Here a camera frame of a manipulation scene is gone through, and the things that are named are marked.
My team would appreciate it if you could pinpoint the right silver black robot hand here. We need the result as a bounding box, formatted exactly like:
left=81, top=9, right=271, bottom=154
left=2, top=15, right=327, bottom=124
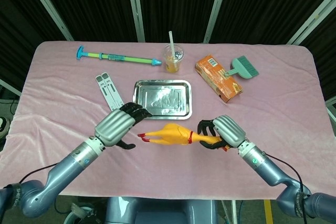
left=197, top=115, right=247, bottom=151

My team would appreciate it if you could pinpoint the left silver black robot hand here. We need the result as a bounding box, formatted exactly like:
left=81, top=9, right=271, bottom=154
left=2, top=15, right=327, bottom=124
left=94, top=102, right=153, bottom=150

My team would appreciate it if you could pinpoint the yellow rubber chicken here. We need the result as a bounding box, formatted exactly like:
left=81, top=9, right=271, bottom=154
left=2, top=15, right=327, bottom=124
left=137, top=123, right=234, bottom=153

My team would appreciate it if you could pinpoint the rectangular stainless steel tray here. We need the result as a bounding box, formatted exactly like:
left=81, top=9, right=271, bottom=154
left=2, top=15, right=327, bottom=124
left=132, top=79, right=193, bottom=120

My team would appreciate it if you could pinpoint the small teal hand brush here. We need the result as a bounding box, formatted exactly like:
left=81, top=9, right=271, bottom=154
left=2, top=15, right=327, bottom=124
left=222, top=55, right=260, bottom=80

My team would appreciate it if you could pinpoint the green blue water syringe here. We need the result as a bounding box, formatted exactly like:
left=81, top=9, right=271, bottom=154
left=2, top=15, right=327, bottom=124
left=76, top=46, right=163, bottom=68

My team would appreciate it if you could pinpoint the folded white laptop stand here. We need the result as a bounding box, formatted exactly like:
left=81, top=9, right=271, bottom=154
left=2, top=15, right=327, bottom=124
left=95, top=71, right=126, bottom=111

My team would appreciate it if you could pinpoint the pink velvet tablecloth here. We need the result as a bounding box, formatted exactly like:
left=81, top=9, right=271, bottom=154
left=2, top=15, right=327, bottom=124
left=0, top=40, right=325, bottom=200

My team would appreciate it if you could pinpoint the orange carton box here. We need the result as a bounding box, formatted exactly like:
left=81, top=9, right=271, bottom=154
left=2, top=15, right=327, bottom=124
left=194, top=55, right=244, bottom=104

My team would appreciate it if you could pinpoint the clear cup with orange drink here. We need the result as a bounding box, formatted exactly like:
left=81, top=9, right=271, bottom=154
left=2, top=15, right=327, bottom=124
left=163, top=44, right=186, bottom=73

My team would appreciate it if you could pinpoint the blue-grey robot torso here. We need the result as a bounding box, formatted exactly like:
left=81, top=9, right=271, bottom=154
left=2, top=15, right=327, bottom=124
left=104, top=197, right=218, bottom=224

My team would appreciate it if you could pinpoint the white bucket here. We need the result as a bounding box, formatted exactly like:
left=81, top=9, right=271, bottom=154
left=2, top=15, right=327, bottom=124
left=64, top=202, right=106, bottom=224

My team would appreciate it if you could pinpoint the white drinking straw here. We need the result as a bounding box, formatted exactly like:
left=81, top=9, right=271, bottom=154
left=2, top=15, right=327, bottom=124
left=168, top=30, right=177, bottom=56

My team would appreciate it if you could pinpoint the white black floor object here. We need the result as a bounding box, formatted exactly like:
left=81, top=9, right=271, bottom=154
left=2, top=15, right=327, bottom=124
left=0, top=117, right=11, bottom=135

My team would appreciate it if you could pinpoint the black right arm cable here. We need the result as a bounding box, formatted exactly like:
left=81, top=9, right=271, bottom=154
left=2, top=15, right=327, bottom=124
left=263, top=152, right=307, bottom=204

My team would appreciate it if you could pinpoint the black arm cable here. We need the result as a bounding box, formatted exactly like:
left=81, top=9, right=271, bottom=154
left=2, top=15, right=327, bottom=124
left=17, top=163, right=58, bottom=184
left=263, top=152, right=307, bottom=204

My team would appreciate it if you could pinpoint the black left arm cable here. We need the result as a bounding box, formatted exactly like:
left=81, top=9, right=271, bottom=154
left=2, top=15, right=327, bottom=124
left=17, top=163, right=58, bottom=184

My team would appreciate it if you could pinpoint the grey aluminium frame post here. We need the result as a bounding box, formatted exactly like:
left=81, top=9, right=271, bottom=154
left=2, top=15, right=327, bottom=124
left=20, top=0, right=75, bottom=42
left=125, top=0, right=146, bottom=43
left=287, top=0, right=336, bottom=45
left=203, top=0, right=232, bottom=44

